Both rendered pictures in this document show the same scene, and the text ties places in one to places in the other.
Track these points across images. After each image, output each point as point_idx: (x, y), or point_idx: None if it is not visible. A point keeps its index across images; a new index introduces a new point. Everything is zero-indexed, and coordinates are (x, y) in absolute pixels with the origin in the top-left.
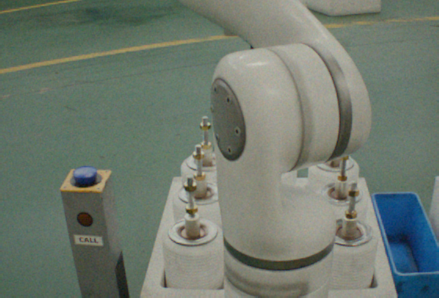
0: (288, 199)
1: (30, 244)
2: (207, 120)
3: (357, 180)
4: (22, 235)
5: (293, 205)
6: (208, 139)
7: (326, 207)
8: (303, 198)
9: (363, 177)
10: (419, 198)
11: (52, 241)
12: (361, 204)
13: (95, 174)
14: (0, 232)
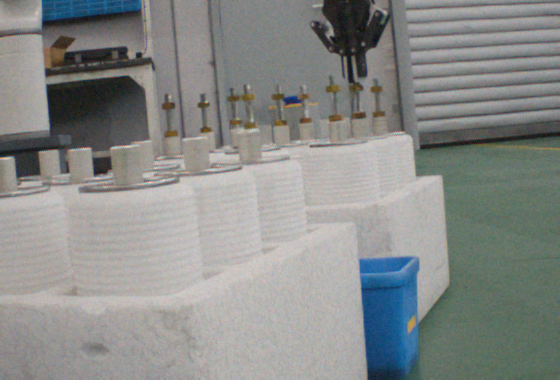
0: (5, 13)
1: (467, 250)
2: (373, 81)
3: (378, 202)
4: (485, 246)
5: (1, 14)
6: None
7: (1, 19)
8: (9, 16)
9: (386, 203)
10: (373, 273)
11: (473, 254)
12: (223, 157)
13: (286, 97)
14: (491, 241)
